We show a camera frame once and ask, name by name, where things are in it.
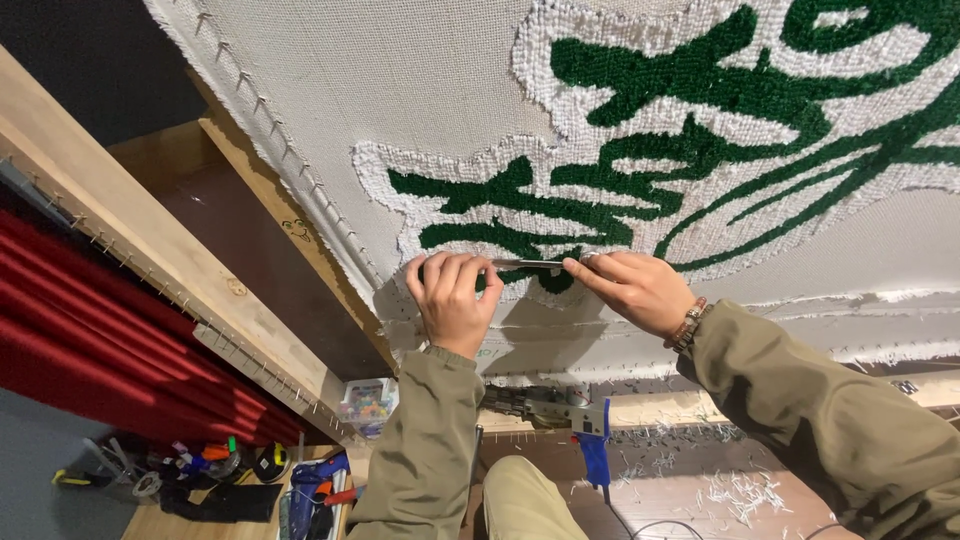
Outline person's left hand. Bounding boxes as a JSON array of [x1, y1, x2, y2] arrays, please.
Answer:
[[405, 251, 506, 361]]

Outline person's right hand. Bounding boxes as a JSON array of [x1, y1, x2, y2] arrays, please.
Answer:
[[561, 251, 700, 342]]

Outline thin metal blade tool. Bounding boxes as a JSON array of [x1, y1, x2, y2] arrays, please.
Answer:
[[490, 258, 566, 272]]

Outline clear box of colourful items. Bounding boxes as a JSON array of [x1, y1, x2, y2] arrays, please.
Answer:
[[336, 378, 399, 441]]

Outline person's leg in khaki trousers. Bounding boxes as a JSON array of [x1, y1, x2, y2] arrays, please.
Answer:
[[482, 455, 591, 540]]

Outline scattered white yarn scraps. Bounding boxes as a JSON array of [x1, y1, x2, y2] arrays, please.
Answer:
[[607, 422, 798, 528]]

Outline tufting cloth with green design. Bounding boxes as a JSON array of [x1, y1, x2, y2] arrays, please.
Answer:
[[142, 0, 960, 388]]

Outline blue power tool in tray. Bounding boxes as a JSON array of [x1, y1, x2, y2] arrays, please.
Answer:
[[278, 450, 355, 540]]

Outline black and yellow tape measure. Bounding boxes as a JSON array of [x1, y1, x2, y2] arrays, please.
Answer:
[[252, 441, 294, 485]]

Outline black cloth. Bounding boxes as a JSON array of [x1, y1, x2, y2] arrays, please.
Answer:
[[159, 483, 285, 525]]

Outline wooden beam with nail strips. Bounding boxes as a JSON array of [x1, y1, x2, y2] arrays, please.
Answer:
[[0, 45, 363, 445]]

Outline heap of tools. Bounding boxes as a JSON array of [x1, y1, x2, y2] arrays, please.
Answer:
[[51, 433, 253, 513]]

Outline red curtain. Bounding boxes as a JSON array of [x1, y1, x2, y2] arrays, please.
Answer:
[[0, 210, 309, 448]]

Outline brown bead bracelet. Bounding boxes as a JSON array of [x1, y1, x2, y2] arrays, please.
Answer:
[[662, 296, 711, 355]]

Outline tufting gun with blue handle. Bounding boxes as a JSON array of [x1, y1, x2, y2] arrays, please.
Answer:
[[480, 384, 613, 506]]

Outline wooden tufting frame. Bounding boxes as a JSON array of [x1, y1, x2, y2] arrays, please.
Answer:
[[108, 67, 960, 451]]

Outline black cable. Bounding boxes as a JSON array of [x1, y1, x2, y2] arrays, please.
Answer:
[[606, 501, 708, 540]]

